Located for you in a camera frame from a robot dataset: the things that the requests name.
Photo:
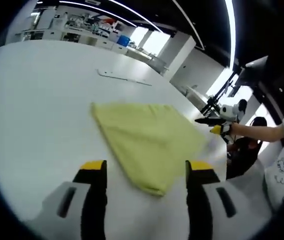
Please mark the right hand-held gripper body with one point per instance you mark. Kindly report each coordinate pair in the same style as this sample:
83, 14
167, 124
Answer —
229, 111

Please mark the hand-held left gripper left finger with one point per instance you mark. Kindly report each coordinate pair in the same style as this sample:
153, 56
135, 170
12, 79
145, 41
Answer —
89, 205

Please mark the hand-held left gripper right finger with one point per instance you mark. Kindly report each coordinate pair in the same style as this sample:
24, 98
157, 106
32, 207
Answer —
201, 205

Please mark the yellow and blue garment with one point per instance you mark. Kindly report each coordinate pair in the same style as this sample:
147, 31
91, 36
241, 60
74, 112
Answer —
144, 140

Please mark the grey monitor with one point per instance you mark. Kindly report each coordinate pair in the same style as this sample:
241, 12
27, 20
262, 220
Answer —
255, 68

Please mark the white ceiling light strip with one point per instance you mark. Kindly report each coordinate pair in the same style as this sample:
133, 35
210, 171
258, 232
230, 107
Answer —
231, 32

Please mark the blue plastic bin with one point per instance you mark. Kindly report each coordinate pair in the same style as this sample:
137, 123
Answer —
123, 40

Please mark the white lab counter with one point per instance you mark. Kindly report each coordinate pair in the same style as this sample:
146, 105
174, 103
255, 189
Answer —
101, 43

